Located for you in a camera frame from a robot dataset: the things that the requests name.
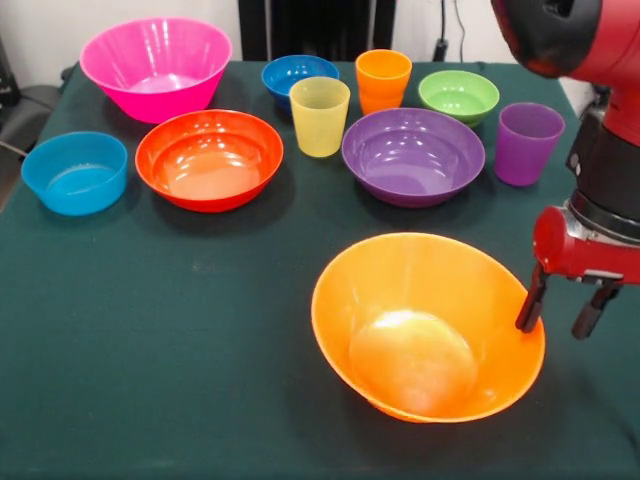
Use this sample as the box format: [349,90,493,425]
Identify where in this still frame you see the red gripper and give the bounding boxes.
[514,205,640,341]

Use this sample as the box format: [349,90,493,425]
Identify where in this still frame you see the large yellow-orange bowl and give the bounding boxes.
[310,231,547,425]

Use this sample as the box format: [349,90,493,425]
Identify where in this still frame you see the purple cup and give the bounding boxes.
[494,102,566,188]

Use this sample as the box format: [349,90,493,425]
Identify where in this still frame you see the purple bowl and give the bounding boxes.
[341,107,487,209]

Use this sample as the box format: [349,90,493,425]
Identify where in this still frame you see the green bowl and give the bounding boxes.
[417,69,501,129]

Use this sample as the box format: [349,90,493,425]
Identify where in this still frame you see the orange cup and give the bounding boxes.
[354,48,413,116]

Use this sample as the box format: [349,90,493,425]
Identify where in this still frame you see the yellow cup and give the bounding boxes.
[289,76,352,159]

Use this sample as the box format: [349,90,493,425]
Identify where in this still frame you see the dark green tablecloth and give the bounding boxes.
[0,60,640,480]

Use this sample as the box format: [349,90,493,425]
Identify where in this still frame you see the dark blue bowl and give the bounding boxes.
[260,54,341,115]

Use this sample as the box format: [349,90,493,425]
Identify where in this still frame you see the red bowl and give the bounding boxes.
[134,108,285,214]

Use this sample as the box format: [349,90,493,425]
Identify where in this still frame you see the pink bowl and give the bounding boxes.
[78,17,234,125]

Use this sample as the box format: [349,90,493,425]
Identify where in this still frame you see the light blue bowl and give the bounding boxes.
[20,130,129,217]

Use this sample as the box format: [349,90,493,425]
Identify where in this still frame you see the black hanging power cable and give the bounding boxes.
[432,0,469,64]

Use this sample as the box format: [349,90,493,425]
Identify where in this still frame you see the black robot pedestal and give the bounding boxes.
[238,0,397,62]

